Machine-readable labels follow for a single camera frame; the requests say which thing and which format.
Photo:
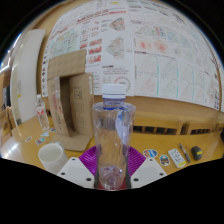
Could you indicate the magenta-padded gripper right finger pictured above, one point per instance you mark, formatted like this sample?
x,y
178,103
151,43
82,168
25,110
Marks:
x,y
148,170

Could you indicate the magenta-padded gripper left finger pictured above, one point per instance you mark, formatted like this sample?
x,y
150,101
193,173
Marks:
x,y
73,171

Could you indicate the clear plastic bottle white cap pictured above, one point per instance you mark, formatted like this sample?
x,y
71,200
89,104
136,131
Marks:
x,y
113,133

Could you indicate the round blue white sticker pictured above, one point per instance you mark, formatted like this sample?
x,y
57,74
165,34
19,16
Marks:
x,y
150,153

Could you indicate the round dark sticker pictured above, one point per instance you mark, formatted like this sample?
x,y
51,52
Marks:
x,y
164,160

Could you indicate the white cup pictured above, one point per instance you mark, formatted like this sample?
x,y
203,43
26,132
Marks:
x,y
51,158

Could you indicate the white remote control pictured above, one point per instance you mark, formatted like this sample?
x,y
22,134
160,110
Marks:
x,y
176,157

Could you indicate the dark pen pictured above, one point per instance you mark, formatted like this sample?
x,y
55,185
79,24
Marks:
x,y
184,152

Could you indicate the small colourful sticker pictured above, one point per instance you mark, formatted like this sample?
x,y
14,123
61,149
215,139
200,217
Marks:
x,y
28,139
52,129
40,140
45,134

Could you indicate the clear bottle with red label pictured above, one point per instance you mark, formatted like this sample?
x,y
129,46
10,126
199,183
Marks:
x,y
42,115

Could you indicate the brown cardboard box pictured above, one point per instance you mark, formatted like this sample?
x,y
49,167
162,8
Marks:
x,y
80,100

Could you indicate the large printed wall poster display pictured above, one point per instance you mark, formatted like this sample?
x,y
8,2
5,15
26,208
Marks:
x,y
150,50

